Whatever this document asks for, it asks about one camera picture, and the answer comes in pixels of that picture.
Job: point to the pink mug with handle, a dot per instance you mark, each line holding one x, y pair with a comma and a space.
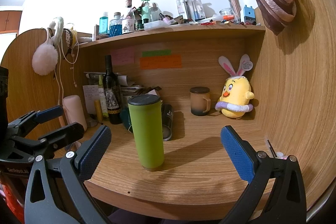
73, 110

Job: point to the green sticky note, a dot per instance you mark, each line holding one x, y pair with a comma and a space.
154, 53

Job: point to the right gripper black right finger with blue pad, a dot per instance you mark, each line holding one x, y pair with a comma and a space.
286, 202

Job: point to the pink sticky note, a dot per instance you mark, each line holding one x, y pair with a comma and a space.
123, 56

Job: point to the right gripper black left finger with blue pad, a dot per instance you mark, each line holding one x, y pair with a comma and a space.
74, 168

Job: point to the yellow tube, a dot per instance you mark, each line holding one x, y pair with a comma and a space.
98, 110

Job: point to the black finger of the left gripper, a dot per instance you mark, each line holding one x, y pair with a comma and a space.
50, 142

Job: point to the teal hexagonal cup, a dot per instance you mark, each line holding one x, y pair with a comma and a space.
126, 120

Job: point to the black metal tumbler lying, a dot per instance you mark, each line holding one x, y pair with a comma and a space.
167, 112

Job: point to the brown ceramic mug with lid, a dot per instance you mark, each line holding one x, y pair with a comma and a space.
200, 102

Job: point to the white paper note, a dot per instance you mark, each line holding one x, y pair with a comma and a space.
91, 94

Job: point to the green tumbler black base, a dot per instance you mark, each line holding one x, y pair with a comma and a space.
146, 121

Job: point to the orange sticky note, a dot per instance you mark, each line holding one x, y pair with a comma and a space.
160, 62

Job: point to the blue pencil sharpener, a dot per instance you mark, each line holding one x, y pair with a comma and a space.
248, 16

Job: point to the yellow chick plush toy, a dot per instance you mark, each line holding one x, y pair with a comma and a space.
234, 101

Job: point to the dark wine bottle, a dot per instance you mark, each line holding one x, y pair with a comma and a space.
112, 92

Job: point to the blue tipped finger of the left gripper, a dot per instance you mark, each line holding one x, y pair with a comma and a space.
25, 124

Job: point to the small pink object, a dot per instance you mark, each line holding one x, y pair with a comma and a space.
280, 155

